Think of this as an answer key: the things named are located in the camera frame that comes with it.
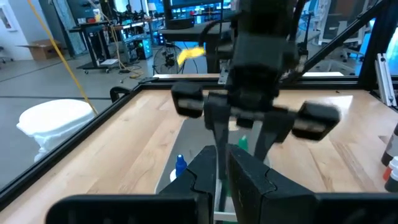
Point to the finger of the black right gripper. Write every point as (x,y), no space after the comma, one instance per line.
(221,124)
(273,130)

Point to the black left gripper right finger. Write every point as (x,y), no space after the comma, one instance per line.
(255,193)

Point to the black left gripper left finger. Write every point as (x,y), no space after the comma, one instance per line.
(199,186)

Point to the green-capped food colouring bottle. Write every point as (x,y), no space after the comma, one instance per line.
(243,144)

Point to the lemon yellow dye bottle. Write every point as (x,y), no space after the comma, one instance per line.
(387,174)

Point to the small dark food colouring bottle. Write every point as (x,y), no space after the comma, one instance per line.
(392,186)

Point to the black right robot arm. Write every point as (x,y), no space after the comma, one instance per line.
(264,18)

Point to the yellow tag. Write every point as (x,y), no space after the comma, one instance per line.
(189,53)

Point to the black desk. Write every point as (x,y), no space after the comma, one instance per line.
(192,32)

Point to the black floor fan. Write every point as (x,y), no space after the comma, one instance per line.
(168,59)

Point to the computer monitor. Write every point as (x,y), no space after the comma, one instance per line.
(186,12)

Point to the white office chair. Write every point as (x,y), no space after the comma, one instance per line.
(332,21)

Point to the silver aluminium extrusion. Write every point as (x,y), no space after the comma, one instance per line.
(385,81)

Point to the black rolling cart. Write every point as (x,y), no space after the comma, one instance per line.
(93,46)

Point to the white lined trash can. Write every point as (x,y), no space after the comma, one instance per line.
(53,121)

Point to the cardboard box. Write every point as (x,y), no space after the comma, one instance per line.
(43,49)

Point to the black aluminium table frame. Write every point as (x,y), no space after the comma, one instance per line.
(62,149)

